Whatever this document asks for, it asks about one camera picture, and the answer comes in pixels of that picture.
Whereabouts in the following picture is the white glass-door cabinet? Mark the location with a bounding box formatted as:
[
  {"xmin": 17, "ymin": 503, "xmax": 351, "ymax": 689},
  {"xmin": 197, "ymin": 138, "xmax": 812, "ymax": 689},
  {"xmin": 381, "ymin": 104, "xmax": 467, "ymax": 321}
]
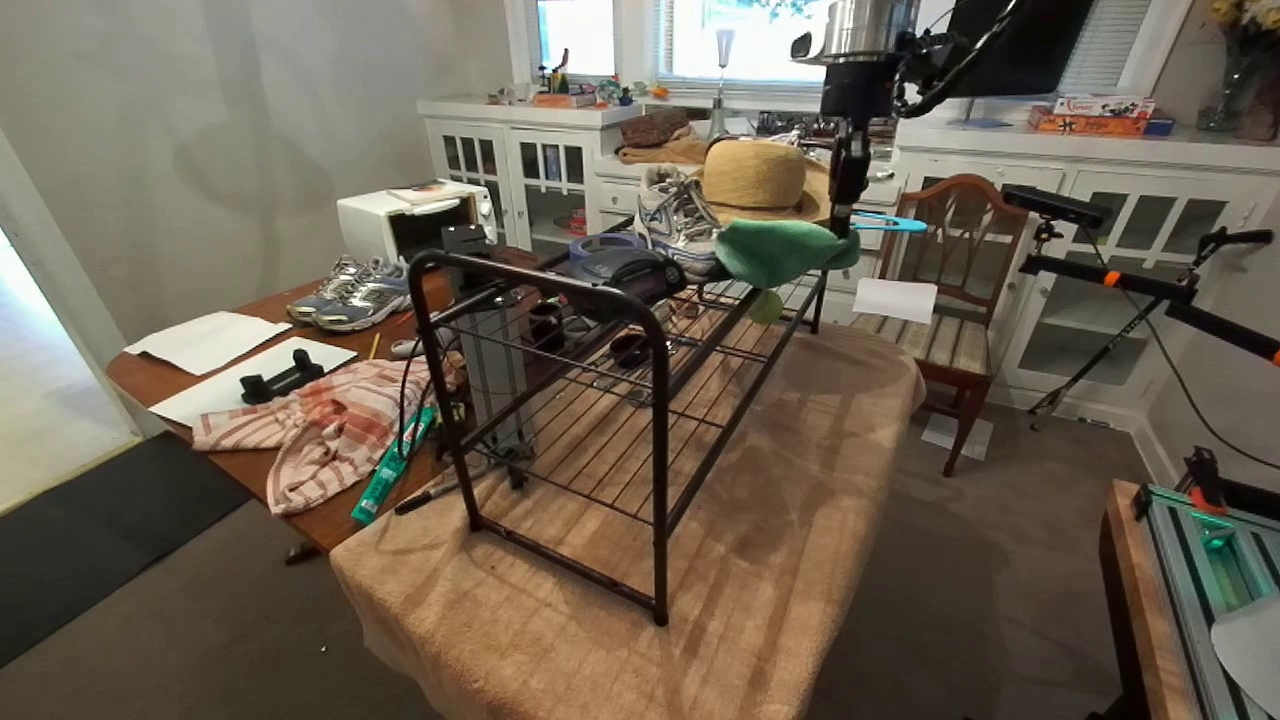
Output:
[{"xmin": 415, "ymin": 95, "xmax": 1280, "ymax": 418}]

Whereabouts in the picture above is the grey white sneaker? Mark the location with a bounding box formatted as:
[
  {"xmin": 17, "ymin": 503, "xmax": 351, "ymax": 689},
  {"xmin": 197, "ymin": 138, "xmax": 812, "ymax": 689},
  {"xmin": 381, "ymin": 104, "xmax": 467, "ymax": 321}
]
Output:
[{"xmin": 635, "ymin": 164, "xmax": 734, "ymax": 284}]

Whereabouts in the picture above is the white printer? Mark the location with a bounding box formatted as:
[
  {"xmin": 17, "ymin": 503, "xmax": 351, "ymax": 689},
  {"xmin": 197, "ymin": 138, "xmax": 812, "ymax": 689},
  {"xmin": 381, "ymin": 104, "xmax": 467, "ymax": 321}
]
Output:
[{"xmin": 332, "ymin": 176, "xmax": 501, "ymax": 267}]

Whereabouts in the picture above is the light blue brush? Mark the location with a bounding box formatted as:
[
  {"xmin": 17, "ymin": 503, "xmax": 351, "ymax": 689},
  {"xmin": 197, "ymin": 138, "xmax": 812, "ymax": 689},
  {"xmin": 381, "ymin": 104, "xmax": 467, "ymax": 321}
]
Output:
[{"xmin": 852, "ymin": 210, "xmax": 931, "ymax": 239}]

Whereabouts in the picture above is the white round sheet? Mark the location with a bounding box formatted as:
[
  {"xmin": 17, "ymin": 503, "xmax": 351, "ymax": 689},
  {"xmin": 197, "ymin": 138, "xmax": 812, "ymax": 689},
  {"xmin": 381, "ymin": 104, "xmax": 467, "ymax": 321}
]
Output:
[{"xmin": 1207, "ymin": 593, "xmax": 1280, "ymax": 720}]

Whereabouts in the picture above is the black metal shoe rack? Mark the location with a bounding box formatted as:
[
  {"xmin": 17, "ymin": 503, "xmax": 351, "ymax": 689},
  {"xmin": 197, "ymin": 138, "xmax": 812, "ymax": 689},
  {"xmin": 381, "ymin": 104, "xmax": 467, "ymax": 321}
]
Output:
[{"xmin": 403, "ymin": 216, "xmax": 845, "ymax": 629}]

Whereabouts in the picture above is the black dumbbell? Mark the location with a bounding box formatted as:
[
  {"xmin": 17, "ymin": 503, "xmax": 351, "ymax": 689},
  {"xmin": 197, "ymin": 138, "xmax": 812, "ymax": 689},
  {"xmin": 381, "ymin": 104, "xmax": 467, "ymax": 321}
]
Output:
[{"xmin": 237, "ymin": 346, "xmax": 329, "ymax": 408}]

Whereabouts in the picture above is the green towel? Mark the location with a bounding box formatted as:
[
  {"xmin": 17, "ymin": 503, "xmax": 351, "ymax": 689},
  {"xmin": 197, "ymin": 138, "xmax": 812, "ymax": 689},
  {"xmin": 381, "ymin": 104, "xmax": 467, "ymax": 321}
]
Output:
[{"xmin": 713, "ymin": 216, "xmax": 862, "ymax": 292}]

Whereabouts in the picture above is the dark blue cap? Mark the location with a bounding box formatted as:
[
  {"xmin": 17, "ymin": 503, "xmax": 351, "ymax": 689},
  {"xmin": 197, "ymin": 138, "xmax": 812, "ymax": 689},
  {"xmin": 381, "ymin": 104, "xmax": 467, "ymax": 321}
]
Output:
[{"xmin": 553, "ymin": 231, "xmax": 691, "ymax": 324}]

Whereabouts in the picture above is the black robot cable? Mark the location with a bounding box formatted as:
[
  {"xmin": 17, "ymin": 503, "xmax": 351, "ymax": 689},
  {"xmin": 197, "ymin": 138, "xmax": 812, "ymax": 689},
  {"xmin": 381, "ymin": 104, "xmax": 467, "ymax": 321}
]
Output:
[{"xmin": 892, "ymin": 0, "xmax": 1026, "ymax": 120}]

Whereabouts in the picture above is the colourful flat box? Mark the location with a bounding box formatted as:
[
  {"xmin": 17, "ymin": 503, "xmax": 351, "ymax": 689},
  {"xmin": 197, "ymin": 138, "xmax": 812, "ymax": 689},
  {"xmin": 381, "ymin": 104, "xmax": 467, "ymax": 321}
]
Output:
[{"xmin": 1026, "ymin": 92, "xmax": 1159, "ymax": 141}]

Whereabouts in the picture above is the pink striped shirt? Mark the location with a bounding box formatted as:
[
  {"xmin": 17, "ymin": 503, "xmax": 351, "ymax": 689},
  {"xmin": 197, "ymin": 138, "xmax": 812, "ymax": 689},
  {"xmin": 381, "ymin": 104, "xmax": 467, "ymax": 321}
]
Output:
[{"xmin": 193, "ymin": 357, "xmax": 437, "ymax": 521}]

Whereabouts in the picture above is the white paper sheet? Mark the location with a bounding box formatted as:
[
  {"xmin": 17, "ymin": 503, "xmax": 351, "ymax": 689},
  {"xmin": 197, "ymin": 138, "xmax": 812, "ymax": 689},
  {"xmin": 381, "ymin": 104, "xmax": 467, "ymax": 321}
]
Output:
[
  {"xmin": 120, "ymin": 309, "xmax": 294, "ymax": 382},
  {"xmin": 852, "ymin": 276, "xmax": 940, "ymax": 328},
  {"xmin": 149, "ymin": 331, "xmax": 358, "ymax": 434}
]

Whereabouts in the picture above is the wooden bench with teal frame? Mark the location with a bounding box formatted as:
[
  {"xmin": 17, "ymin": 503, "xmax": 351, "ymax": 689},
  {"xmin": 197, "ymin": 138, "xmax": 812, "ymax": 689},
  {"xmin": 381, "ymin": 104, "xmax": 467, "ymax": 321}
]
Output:
[{"xmin": 1096, "ymin": 475, "xmax": 1280, "ymax": 720}]

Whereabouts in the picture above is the grey blue running sneaker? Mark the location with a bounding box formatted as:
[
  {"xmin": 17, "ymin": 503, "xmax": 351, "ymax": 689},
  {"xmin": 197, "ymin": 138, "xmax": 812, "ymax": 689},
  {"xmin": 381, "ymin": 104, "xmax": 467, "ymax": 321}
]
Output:
[
  {"xmin": 315, "ymin": 264, "xmax": 415, "ymax": 336},
  {"xmin": 289, "ymin": 259, "xmax": 384, "ymax": 328}
]

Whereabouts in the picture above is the straw hat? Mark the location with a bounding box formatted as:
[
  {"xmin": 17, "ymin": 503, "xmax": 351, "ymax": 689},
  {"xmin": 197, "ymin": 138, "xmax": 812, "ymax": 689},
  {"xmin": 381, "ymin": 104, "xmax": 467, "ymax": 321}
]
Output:
[{"xmin": 695, "ymin": 138, "xmax": 836, "ymax": 231}]

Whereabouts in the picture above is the dark brown hat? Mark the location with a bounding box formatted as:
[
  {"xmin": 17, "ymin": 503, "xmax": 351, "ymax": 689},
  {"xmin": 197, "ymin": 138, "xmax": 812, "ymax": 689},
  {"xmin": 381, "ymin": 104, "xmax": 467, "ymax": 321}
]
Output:
[{"xmin": 612, "ymin": 104, "xmax": 695, "ymax": 151}]

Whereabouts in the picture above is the black tripod with orange clips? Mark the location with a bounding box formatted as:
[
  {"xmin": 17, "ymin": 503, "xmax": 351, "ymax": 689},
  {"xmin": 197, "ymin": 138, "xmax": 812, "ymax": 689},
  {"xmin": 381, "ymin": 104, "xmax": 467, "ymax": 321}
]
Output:
[{"xmin": 996, "ymin": 180, "xmax": 1280, "ymax": 422}]

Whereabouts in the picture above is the brown wooden table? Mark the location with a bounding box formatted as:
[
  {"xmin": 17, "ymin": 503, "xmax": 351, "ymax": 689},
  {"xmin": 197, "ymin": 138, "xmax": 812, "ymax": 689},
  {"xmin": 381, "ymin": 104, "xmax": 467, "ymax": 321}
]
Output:
[{"xmin": 103, "ymin": 244, "xmax": 574, "ymax": 557}]

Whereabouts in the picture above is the small dark cup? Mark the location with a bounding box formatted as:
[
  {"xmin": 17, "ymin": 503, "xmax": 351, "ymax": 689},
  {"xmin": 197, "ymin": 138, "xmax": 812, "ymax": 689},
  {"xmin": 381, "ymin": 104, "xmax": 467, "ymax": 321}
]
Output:
[
  {"xmin": 606, "ymin": 328, "xmax": 657, "ymax": 377},
  {"xmin": 524, "ymin": 298, "xmax": 570, "ymax": 353}
]

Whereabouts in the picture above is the dark flower vase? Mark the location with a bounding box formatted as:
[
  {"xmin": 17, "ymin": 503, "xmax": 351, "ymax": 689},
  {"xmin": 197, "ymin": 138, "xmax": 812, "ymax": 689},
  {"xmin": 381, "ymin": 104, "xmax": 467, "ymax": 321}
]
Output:
[{"xmin": 1197, "ymin": 0, "xmax": 1280, "ymax": 146}]

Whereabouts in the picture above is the green cloth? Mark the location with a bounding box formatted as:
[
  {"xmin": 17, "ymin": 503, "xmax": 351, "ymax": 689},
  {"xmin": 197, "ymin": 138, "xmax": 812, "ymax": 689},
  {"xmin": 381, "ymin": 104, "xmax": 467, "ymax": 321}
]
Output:
[{"xmin": 744, "ymin": 289, "xmax": 790, "ymax": 328}]

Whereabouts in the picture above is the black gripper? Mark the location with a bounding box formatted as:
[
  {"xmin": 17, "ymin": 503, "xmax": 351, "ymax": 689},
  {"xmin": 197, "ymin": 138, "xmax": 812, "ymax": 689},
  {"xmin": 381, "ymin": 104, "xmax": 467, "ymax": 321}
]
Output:
[{"xmin": 815, "ymin": 58, "xmax": 911, "ymax": 238}]

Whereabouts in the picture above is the black floor mat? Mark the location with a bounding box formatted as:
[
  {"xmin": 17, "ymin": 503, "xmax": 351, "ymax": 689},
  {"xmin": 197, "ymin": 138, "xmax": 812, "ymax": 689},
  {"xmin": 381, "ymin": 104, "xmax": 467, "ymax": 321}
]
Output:
[{"xmin": 0, "ymin": 434, "xmax": 256, "ymax": 673}]

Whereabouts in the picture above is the grey radiator heater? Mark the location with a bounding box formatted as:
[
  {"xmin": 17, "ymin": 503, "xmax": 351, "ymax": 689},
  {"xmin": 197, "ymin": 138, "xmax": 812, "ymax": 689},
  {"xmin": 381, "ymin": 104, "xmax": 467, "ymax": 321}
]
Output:
[{"xmin": 442, "ymin": 298, "xmax": 535, "ymax": 472}]

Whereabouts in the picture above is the brown wooden chair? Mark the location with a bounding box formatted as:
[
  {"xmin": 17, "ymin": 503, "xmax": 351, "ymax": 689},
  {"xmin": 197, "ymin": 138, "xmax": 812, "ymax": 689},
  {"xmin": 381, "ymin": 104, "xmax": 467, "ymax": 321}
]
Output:
[{"xmin": 852, "ymin": 174, "xmax": 1043, "ymax": 479}]

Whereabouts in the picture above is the teal hand tool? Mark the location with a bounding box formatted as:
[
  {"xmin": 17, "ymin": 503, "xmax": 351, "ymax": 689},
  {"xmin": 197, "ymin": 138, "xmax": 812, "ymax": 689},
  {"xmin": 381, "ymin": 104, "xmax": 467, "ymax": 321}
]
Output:
[{"xmin": 348, "ymin": 404, "xmax": 438, "ymax": 530}]

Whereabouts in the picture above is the black flat screen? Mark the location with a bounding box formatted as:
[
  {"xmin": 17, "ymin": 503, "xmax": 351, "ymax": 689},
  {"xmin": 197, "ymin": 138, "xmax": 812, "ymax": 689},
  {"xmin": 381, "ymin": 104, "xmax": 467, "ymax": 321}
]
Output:
[{"xmin": 926, "ymin": 0, "xmax": 1096, "ymax": 101}]

